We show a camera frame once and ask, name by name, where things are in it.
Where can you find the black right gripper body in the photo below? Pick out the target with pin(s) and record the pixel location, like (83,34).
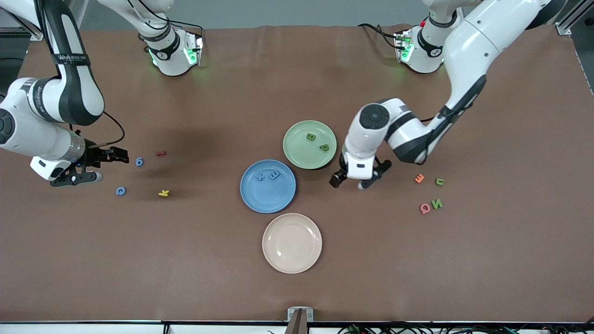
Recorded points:
(97,156)

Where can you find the blue foam letter g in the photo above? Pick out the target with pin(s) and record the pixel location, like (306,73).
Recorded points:
(139,161)
(120,190)

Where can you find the green foam letter P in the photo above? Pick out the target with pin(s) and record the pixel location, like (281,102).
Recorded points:
(324,147)

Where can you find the blue foam letter m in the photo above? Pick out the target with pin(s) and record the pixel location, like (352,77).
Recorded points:
(274,175)

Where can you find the green foam letter N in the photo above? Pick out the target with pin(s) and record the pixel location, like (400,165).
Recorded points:
(436,203)

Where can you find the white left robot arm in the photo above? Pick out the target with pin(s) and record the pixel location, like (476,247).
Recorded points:
(468,51)

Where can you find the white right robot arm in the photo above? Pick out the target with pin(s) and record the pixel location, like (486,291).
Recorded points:
(41,139)

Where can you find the green plate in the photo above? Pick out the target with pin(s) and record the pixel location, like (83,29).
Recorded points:
(301,155)

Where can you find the blue plate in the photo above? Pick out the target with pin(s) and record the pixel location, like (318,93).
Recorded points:
(264,197)

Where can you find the orange foam letter E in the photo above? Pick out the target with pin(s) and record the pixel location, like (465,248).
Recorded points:
(419,178)

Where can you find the beige plate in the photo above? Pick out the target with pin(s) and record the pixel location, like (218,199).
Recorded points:
(292,243)

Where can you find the pink foam letter Q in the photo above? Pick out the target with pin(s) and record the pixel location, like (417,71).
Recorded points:
(424,208)

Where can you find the brown table cover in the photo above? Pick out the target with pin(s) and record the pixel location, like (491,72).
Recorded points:
(93,278)

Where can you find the grey metal bracket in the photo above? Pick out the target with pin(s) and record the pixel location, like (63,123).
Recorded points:
(310,315)

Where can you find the dark camera post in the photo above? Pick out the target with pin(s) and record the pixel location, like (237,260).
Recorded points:
(297,327)

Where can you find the aluminium frame profile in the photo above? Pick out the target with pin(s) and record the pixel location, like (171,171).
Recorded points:
(564,28)

